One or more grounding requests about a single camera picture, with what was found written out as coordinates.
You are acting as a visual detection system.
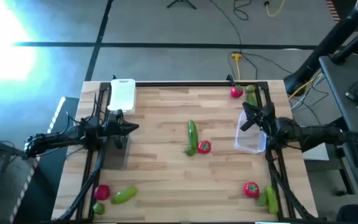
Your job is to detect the black tripod legs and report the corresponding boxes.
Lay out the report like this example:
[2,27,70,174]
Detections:
[166,0,198,10]

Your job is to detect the white floor cable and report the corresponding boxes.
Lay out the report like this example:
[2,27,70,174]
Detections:
[290,77,323,111]

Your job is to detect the black pole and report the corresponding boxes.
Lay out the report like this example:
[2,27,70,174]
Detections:
[331,20,358,65]

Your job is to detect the black desk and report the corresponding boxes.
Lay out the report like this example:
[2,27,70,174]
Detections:
[318,53,358,210]

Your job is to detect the clear plastic bin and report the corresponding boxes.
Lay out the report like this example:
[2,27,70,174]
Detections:
[234,110,267,155]

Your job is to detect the black cabinet with striped tape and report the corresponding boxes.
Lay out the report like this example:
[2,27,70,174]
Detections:
[11,96,80,224]

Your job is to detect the yellow floor cable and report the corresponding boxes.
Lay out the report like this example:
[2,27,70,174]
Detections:
[264,0,287,18]

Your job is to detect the thin black floor cable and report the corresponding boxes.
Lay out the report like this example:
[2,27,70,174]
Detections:
[227,51,293,80]

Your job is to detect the grey translucent plastic bin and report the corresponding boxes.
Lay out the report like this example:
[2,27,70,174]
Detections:
[102,134,131,171]

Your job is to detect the person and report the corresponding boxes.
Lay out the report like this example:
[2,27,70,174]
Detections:
[336,203,358,224]

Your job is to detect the black right arm cable sleeve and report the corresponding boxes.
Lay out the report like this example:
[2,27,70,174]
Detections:
[265,146,315,220]

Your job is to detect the white plastic bin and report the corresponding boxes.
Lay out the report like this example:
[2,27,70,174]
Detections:
[107,78,137,115]

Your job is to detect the yellow cable by fan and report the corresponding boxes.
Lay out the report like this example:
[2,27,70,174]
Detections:
[287,72,323,100]

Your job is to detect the black aluminium table frame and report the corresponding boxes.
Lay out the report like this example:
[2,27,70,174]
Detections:
[75,81,315,222]

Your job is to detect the white box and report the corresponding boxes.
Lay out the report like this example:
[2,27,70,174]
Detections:
[303,143,331,161]

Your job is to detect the black arm cable sleeve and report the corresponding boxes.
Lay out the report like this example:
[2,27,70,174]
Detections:
[265,146,315,220]
[57,146,107,222]

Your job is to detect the long dark green cucumber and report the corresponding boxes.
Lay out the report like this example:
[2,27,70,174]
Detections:
[187,119,199,152]

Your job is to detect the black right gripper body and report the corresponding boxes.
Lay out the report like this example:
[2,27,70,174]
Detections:
[252,103,275,132]

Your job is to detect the red toy tomato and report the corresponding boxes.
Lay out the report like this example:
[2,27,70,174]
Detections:
[94,184,111,201]
[244,181,260,198]
[197,140,212,155]
[230,85,244,100]

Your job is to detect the black tower fan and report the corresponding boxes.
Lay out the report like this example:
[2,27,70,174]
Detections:
[283,0,358,96]

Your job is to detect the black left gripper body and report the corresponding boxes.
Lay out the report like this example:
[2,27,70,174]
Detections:
[105,109,127,150]

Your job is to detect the coiled black floor cable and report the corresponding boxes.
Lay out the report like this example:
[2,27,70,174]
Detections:
[232,0,253,22]

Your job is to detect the long black floor cable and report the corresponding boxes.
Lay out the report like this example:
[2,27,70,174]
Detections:
[208,0,243,54]

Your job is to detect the yellow power plug cable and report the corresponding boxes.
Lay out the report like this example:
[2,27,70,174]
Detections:
[231,52,244,81]

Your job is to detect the black left arm cable sleeve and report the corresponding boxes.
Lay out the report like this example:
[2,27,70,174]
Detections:
[57,146,107,222]

